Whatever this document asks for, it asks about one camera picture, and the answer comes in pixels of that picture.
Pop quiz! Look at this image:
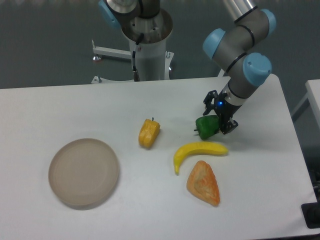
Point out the white side table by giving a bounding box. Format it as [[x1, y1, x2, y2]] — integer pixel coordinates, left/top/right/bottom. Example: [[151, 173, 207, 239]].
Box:
[[290, 79, 320, 126]]

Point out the yellow toy banana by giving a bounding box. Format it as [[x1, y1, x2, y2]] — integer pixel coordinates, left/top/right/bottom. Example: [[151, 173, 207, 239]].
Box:
[[173, 141, 229, 176]]

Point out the beige round plate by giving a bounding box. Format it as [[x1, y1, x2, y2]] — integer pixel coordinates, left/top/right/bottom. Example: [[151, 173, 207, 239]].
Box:
[[48, 138, 120, 210]]

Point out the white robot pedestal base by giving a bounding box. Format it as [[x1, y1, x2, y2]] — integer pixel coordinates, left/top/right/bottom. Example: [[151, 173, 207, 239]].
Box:
[[92, 9, 174, 82]]

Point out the orange toy pastry triangle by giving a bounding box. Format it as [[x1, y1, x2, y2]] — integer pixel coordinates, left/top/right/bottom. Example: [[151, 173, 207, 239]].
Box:
[[186, 160, 220, 207]]

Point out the black device at edge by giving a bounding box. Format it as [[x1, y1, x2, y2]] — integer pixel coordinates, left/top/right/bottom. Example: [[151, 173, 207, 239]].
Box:
[[301, 202, 320, 229]]

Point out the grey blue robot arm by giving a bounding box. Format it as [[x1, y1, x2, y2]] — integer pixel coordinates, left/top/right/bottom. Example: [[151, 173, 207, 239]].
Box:
[[98, 0, 277, 134]]

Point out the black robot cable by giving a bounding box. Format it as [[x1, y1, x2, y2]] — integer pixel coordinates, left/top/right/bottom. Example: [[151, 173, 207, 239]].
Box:
[[131, 32, 145, 82]]

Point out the green toy pepper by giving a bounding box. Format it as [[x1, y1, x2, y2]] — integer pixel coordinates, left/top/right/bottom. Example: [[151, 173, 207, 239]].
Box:
[[195, 115, 220, 140]]

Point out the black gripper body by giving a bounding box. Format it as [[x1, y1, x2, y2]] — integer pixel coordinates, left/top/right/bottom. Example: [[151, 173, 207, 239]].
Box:
[[216, 90, 243, 122]]

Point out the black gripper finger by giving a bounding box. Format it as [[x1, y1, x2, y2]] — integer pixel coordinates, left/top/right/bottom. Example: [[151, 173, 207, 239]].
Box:
[[219, 119, 239, 135], [202, 90, 219, 116]]

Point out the yellow toy pepper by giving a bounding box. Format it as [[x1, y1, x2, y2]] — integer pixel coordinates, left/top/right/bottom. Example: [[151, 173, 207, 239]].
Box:
[[138, 118, 161, 149]]

